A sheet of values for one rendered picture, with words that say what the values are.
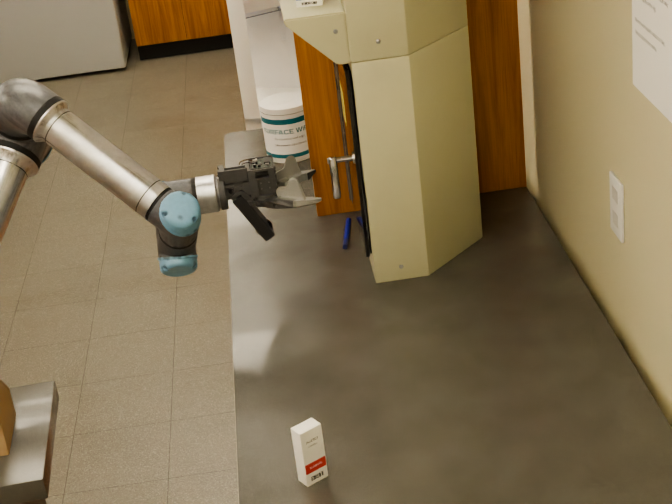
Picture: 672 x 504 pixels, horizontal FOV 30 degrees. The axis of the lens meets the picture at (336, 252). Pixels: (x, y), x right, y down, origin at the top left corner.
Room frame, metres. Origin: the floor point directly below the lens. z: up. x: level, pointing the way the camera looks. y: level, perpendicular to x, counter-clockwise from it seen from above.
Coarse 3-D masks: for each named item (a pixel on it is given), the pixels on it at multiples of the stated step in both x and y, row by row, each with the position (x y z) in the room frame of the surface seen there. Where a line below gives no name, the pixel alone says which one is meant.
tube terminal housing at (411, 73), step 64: (384, 0) 2.28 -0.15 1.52; (448, 0) 2.38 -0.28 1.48; (384, 64) 2.27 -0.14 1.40; (448, 64) 2.37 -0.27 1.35; (384, 128) 2.27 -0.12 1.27; (448, 128) 2.35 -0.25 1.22; (384, 192) 2.27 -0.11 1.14; (448, 192) 2.34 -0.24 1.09; (384, 256) 2.27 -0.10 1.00; (448, 256) 2.33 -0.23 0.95
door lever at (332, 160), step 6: (330, 156) 2.33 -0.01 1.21; (342, 156) 2.32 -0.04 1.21; (348, 156) 2.32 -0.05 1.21; (330, 162) 2.32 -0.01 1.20; (336, 162) 2.32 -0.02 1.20; (330, 168) 2.32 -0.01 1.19; (336, 168) 2.32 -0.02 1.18; (330, 174) 2.32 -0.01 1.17; (336, 174) 2.31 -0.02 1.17; (336, 180) 2.31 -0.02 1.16; (336, 186) 2.31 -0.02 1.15; (336, 192) 2.31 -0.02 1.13; (336, 198) 2.32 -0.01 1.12
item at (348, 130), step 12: (348, 72) 2.29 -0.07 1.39; (348, 84) 2.28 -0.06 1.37; (348, 96) 2.28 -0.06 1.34; (348, 108) 2.30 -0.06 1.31; (348, 120) 2.35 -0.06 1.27; (348, 132) 2.40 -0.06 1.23; (348, 144) 2.45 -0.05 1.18; (348, 168) 2.56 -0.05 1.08; (360, 180) 2.28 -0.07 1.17; (360, 192) 2.28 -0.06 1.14; (360, 204) 2.28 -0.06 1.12; (360, 216) 2.32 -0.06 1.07; (360, 228) 2.37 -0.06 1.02
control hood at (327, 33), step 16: (288, 0) 2.40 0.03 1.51; (336, 0) 2.36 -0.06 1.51; (288, 16) 2.29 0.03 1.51; (304, 16) 2.27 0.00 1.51; (320, 16) 2.27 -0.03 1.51; (336, 16) 2.27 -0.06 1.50; (304, 32) 2.27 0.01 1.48; (320, 32) 2.27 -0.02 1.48; (336, 32) 2.27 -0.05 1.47; (320, 48) 2.27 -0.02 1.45; (336, 48) 2.27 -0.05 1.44
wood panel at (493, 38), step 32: (480, 0) 2.65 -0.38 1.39; (512, 0) 2.66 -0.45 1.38; (480, 32) 2.65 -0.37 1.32; (512, 32) 2.66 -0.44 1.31; (320, 64) 2.64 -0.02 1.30; (480, 64) 2.65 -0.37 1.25; (512, 64) 2.66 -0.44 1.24; (320, 96) 2.64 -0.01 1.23; (480, 96) 2.65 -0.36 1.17; (512, 96) 2.66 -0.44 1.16; (320, 128) 2.64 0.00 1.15; (480, 128) 2.65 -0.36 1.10; (512, 128) 2.66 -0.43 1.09; (320, 160) 2.64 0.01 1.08; (480, 160) 2.65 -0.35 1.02; (512, 160) 2.66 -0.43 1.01; (320, 192) 2.64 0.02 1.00; (480, 192) 2.65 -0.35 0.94
